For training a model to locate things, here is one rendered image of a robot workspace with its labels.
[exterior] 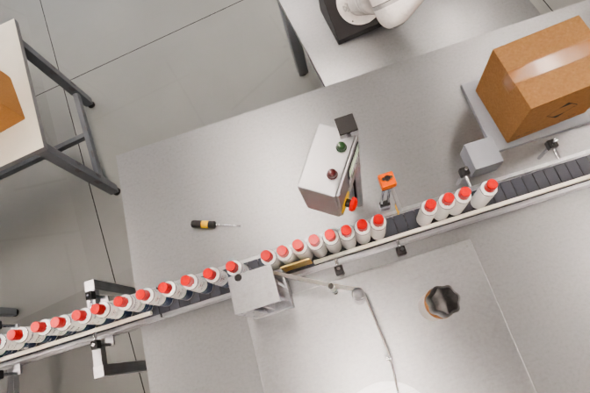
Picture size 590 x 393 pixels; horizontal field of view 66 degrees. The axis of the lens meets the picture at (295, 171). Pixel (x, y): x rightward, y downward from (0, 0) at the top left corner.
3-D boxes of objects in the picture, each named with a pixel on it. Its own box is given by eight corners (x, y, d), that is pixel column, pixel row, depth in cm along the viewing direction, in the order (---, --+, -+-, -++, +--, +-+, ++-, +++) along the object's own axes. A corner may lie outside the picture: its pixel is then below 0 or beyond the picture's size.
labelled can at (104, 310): (121, 321, 163) (88, 319, 144) (118, 307, 165) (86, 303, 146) (134, 317, 163) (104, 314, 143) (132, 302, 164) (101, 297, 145)
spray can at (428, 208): (419, 229, 157) (426, 214, 138) (413, 215, 159) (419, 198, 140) (434, 224, 157) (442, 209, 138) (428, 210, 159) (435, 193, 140)
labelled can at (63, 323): (97, 314, 165) (61, 310, 146) (98, 328, 163) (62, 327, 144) (83, 318, 165) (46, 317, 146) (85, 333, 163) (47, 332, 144)
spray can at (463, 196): (449, 217, 157) (461, 202, 138) (443, 203, 159) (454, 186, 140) (464, 213, 157) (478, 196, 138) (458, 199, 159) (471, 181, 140)
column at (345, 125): (351, 210, 169) (340, 135, 106) (347, 198, 170) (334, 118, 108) (363, 205, 168) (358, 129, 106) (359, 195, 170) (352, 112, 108)
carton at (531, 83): (507, 143, 166) (530, 109, 141) (474, 90, 175) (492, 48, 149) (585, 112, 165) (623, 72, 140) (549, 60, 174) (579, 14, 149)
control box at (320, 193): (306, 208, 124) (296, 186, 106) (326, 152, 129) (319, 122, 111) (342, 218, 121) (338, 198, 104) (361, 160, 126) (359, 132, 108)
